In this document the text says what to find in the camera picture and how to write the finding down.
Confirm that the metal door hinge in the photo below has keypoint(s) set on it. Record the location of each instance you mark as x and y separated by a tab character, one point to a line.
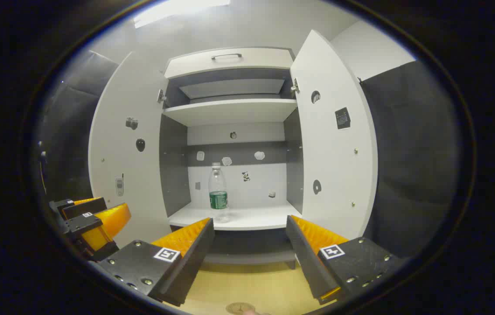
161	96
294	86

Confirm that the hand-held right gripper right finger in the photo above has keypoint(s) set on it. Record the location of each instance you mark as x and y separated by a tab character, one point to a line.
306	258

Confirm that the clear plastic bottle green label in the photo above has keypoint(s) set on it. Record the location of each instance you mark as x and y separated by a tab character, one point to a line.
218	199

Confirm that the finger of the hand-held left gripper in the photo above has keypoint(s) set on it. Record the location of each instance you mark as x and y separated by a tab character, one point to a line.
109	221
83	210

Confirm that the cabinet door with headphones sticker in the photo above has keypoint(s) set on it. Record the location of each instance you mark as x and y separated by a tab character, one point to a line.
330	166

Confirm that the cabinet door with camera sticker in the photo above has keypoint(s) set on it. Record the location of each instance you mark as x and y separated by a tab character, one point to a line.
116	153

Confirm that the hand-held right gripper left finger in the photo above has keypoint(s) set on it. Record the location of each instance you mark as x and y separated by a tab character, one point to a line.
188	262

